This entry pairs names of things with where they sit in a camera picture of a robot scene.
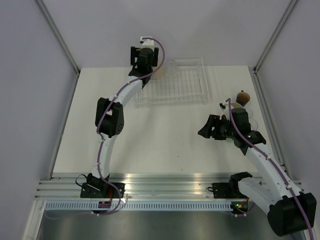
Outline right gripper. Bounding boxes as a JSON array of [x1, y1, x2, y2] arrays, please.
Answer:
[[197, 114, 237, 141]]

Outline green cup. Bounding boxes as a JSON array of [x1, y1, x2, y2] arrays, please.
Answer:
[[226, 138, 234, 143]]

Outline white wire dish rack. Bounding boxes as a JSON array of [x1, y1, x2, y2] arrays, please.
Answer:
[[132, 57, 209, 108]]

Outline peach cup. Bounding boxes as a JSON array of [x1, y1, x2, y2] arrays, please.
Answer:
[[153, 66, 166, 80]]

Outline beige plastic cup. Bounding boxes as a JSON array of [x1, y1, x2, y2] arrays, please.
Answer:
[[231, 102, 243, 109]]

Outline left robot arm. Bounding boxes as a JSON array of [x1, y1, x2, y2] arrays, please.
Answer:
[[80, 46, 159, 198]]

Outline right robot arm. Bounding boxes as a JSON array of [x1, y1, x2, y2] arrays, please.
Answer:
[[198, 108, 317, 239]]

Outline clear glass in rack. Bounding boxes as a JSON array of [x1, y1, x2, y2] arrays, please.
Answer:
[[164, 60, 177, 79]]

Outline large clear glass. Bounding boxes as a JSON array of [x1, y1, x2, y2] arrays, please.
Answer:
[[249, 118, 259, 131]]

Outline dark brown cup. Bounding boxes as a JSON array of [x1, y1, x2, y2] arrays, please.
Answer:
[[235, 90, 251, 107]]

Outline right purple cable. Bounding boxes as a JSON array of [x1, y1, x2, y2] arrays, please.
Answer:
[[225, 97, 316, 240]]

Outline purple cable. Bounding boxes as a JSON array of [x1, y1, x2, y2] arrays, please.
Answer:
[[225, 97, 316, 240], [44, 36, 166, 220]]

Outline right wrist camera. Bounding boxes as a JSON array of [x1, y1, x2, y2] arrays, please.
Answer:
[[219, 98, 232, 120]]

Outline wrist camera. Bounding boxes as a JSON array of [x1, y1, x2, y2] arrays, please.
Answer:
[[139, 36, 155, 50], [219, 98, 232, 120]]

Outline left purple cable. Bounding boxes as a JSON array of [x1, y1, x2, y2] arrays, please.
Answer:
[[44, 36, 166, 220]]

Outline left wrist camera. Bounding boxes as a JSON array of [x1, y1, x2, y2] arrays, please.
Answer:
[[139, 36, 155, 50]]

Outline right frame post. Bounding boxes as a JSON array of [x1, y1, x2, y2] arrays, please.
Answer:
[[252, 0, 300, 75]]

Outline frame post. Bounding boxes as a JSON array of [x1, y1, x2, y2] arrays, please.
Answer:
[[34, 0, 81, 76], [252, 0, 300, 75]]

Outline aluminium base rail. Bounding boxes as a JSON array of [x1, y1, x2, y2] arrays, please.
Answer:
[[35, 173, 231, 201]]

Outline white slotted cable duct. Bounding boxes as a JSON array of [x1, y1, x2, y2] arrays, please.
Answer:
[[45, 200, 233, 212]]

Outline left frame post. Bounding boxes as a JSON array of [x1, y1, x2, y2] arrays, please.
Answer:
[[34, 0, 81, 76]]

